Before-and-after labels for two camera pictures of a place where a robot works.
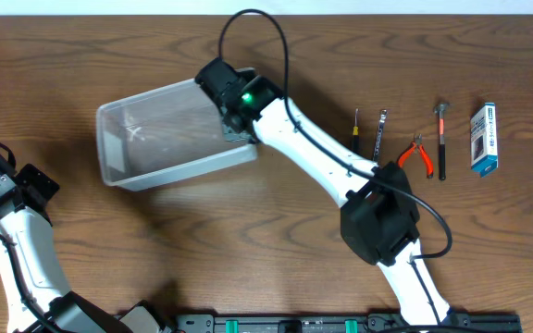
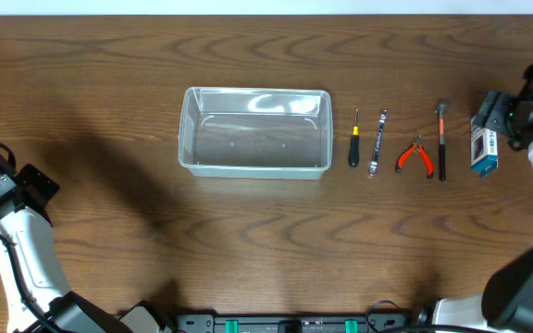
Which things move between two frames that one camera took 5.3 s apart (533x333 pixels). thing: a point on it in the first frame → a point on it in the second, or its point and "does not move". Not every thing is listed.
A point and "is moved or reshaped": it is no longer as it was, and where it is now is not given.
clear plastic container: [166, 135] is moved or reshaped
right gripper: [224, 110] → [494, 111]
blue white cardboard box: [483, 140] does not move
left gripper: [33, 181] does not move
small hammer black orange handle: [440, 109] does not move
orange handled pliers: [418, 146] does not move
